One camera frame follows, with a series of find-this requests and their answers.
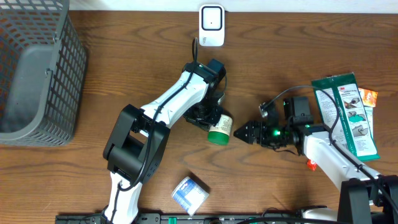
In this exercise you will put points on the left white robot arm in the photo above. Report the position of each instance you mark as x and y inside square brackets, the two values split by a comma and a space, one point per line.
[137, 142]

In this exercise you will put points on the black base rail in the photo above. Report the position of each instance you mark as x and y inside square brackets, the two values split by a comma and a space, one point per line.
[156, 218]

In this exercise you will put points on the green lid beige jar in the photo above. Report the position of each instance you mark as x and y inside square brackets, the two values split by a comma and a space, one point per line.
[220, 133]

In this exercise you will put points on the mint green snack pack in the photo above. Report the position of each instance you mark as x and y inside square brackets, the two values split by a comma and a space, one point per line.
[369, 115]

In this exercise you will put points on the red stick packet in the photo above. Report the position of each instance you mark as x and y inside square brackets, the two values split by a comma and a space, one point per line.
[312, 165]

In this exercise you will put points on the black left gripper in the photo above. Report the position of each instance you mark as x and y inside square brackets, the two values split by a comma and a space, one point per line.
[204, 124]

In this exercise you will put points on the orange small packet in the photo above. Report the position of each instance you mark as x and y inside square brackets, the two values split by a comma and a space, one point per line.
[369, 97]

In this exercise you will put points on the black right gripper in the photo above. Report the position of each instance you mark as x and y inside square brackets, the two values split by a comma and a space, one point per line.
[261, 137]

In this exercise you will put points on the green 3M wipes pack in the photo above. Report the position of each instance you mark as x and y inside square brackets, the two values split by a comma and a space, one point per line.
[339, 95]

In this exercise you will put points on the white barcode scanner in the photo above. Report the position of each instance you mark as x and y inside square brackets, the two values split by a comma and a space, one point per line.
[211, 25]

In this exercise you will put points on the blue white round tub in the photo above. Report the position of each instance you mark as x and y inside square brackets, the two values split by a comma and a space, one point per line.
[189, 195]

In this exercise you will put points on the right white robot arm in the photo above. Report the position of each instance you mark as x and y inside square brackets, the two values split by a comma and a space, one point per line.
[366, 196]

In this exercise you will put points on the grey mesh basket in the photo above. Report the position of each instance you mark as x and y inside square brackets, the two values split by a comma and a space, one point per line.
[43, 68]

